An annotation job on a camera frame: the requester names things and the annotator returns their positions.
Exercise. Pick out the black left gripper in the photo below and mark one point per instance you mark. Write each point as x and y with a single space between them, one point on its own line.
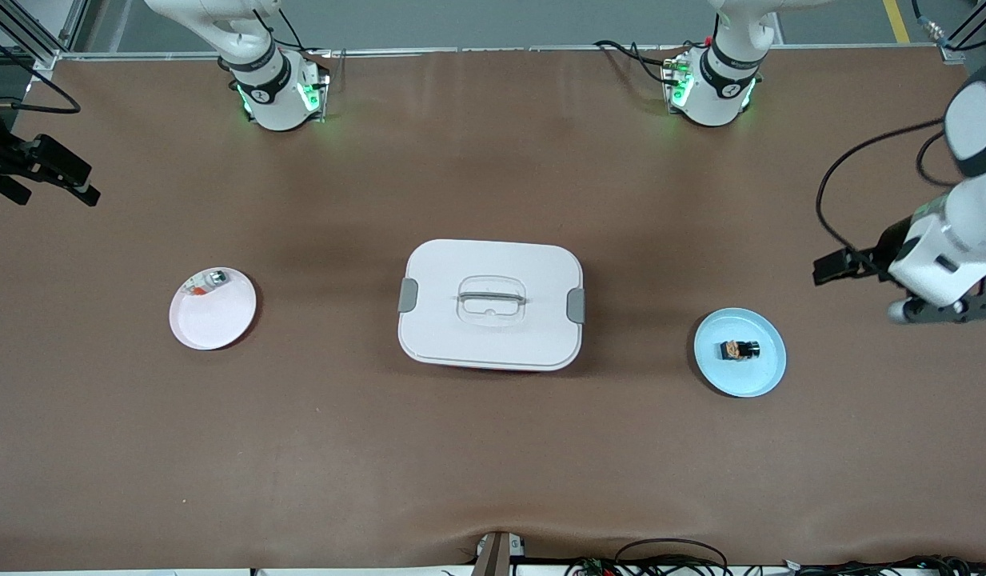
890 242

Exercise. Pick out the black and orange switch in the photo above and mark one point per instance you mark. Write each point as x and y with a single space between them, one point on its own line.
744 350

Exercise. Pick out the blue round plate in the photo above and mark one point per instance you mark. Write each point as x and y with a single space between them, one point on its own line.
740 380

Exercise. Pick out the pink round plate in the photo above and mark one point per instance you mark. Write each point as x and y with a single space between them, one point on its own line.
213 324

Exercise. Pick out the grey box latch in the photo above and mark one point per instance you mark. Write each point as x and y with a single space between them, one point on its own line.
407 296
576 306

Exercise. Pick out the white lidded storage box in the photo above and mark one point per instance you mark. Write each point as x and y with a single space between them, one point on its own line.
492 344

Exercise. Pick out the aluminium frame profile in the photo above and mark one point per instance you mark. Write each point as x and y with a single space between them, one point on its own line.
29 40
968 28

